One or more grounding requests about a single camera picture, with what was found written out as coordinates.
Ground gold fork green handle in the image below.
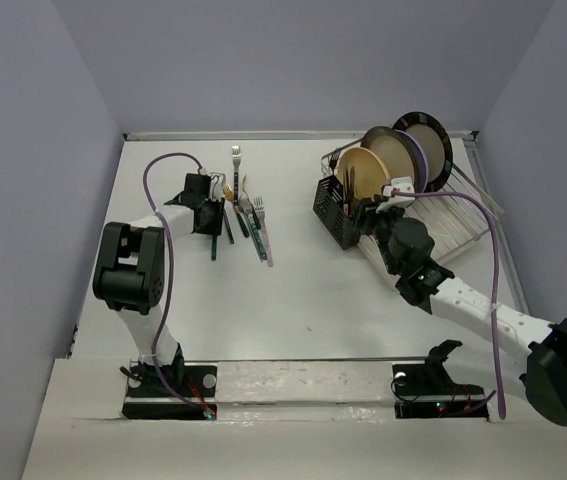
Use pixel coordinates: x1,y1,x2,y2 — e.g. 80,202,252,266
223,184,250,238

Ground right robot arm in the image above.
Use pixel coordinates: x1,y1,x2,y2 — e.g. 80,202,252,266
354,190,567,427

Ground black utensil caddy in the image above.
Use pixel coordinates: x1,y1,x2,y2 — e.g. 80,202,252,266
313,175,360,250

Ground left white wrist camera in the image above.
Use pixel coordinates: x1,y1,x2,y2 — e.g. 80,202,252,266
199,168,227,198

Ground yellow plate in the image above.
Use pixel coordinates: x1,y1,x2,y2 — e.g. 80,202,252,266
336,147,390,199

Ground black patterned plate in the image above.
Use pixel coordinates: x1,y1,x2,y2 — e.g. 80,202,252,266
393,111,453,193

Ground black handled knife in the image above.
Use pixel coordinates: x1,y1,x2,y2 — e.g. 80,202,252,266
343,167,356,217

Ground black handled fork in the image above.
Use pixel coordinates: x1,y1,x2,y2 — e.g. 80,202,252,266
328,149,341,175

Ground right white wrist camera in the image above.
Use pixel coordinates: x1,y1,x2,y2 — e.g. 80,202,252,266
377,176,415,212

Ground purple plate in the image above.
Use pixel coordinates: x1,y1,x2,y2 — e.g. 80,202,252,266
397,130,429,193

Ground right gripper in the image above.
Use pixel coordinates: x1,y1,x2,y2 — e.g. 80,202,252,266
353,193,406,275

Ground grey marbled handle knife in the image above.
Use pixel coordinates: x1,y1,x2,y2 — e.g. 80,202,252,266
222,207,235,245

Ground pink handled knife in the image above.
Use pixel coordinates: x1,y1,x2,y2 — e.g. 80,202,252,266
343,163,354,216

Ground brown rimmed beige plate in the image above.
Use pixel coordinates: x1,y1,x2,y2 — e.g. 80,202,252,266
361,126,419,192

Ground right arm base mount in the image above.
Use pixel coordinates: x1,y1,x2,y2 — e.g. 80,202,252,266
390,340,490,420

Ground clear drain tray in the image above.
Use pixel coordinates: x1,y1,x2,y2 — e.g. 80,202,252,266
405,195,489,265

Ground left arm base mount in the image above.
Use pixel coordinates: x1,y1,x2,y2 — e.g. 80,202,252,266
119,362,218,421

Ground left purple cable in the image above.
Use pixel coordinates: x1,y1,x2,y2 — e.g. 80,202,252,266
141,152,214,416

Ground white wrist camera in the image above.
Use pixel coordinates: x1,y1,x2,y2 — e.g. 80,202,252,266
377,176,415,212
199,168,227,198

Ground wire dish rack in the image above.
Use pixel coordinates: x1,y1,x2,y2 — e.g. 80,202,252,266
313,146,505,264

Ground green marbled handle knife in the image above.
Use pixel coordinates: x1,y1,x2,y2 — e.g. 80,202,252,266
211,235,219,261

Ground silver fork black handle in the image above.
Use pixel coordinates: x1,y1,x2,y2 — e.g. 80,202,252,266
232,145,242,205

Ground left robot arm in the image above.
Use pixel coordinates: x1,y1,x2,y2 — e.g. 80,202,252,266
92,172,225,395

